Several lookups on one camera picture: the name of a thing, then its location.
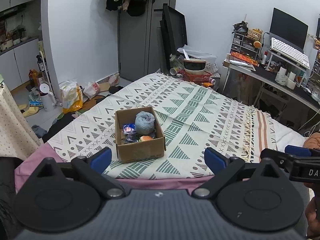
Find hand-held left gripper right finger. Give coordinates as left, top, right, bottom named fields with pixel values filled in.
left=191, top=147, right=288, bottom=199

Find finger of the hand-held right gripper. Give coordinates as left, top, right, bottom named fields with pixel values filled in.
left=284, top=144, right=320, bottom=158
left=259, top=148, right=295, bottom=171

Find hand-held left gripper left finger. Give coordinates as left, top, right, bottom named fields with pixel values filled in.
left=34, top=146, right=127, bottom=199

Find clear bag of black pieces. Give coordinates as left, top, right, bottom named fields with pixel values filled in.
left=123, top=132, right=142, bottom=144

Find cardboard box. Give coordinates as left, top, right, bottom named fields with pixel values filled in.
left=114, top=106, right=167, bottom=164

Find blue snack packet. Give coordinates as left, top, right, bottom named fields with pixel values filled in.
left=122, top=123, right=137, bottom=134

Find blue plush toy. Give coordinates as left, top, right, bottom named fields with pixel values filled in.
left=134, top=111, right=156, bottom=135

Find person's right hand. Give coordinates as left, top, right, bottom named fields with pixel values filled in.
left=303, top=182, right=320, bottom=238

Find white mattress sheet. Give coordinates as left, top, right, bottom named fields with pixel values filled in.
left=271, top=118, right=310, bottom=156

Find orange cloth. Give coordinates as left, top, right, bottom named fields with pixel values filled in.
left=303, top=132, right=320, bottom=150

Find dark clothes pile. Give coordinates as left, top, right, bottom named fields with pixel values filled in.
left=42, top=116, right=83, bottom=143

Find patterned tasselled blanket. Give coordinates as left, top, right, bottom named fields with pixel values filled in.
left=47, top=73, right=277, bottom=180

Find yellow and white plastic bag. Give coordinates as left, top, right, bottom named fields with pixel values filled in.
left=59, top=80, right=84, bottom=114

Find white and red plastic bag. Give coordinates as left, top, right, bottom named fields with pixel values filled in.
left=83, top=80, right=101, bottom=99

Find white paper roll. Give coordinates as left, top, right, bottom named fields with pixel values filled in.
left=275, top=66, right=288, bottom=86
left=286, top=71, right=297, bottom=89

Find black slippers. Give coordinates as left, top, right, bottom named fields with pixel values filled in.
left=99, top=82, right=125, bottom=94

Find pink bedsheet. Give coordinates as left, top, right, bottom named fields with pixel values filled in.
left=14, top=142, right=250, bottom=193

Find dark desk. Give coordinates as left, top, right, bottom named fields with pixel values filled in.
left=222, top=59, right=320, bottom=112

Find white kettle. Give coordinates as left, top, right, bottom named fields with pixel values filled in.
left=39, top=83, right=57, bottom=113

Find red plastic basket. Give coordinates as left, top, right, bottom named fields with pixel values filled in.
left=179, top=69, right=213, bottom=84

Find yellow slippers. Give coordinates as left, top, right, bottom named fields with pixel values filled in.
left=18, top=103, right=40, bottom=118

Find dotted tablecloth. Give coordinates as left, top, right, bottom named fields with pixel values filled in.
left=0, top=81, right=42, bottom=161

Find white keyboard stand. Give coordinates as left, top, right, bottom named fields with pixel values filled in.
left=264, top=48, right=311, bottom=86

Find dark and cream bowl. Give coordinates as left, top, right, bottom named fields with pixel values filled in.
left=183, top=58, right=207, bottom=76

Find white tablet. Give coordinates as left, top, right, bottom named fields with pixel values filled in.
left=228, top=59, right=257, bottom=71

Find white keyboard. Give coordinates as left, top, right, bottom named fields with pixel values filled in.
left=270, top=37, right=311, bottom=70

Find long red box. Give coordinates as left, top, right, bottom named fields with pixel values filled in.
left=230, top=52, right=259, bottom=66

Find narrow white rack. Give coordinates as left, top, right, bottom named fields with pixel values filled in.
left=36, top=51, right=54, bottom=98

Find orange drink bottle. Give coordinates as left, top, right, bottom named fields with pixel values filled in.
left=28, top=69, right=43, bottom=87

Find clear plastic bag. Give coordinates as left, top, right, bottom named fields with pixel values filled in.
left=177, top=44, right=217, bottom=63

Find small drawer organiser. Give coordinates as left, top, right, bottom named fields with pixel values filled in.
left=230, top=31, right=261, bottom=61

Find grey wardrobe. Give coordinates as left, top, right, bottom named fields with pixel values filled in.
left=117, top=0, right=178, bottom=81

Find black desk monitor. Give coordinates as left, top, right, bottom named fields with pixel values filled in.
left=269, top=7, right=309, bottom=53

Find woven basket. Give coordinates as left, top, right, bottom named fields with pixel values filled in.
left=247, top=28, right=264, bottom=42

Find white kitchen cabinet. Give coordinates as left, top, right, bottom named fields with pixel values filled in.
left=0, top=36, right=42, bottom=98

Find leaning black monitor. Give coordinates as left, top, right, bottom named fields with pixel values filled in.
left=159, top=3, right=188, bottom=56

